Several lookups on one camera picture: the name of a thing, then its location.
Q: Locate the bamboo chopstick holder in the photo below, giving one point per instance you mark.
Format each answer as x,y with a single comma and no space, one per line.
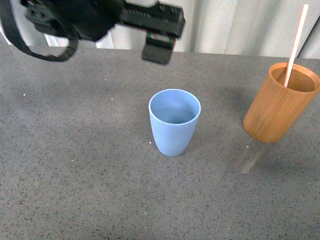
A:
275,107

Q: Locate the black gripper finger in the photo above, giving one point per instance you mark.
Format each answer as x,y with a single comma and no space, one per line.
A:
158,48

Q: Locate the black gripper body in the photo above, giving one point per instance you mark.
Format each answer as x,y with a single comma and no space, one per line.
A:
92,19

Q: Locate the white pleated curtain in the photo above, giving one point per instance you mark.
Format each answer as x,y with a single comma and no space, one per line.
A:
232,27

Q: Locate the blue plastic cup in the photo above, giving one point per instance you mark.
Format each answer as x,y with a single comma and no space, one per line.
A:
174,115

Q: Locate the pink chopstick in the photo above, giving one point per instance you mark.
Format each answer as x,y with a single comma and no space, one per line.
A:
295,45

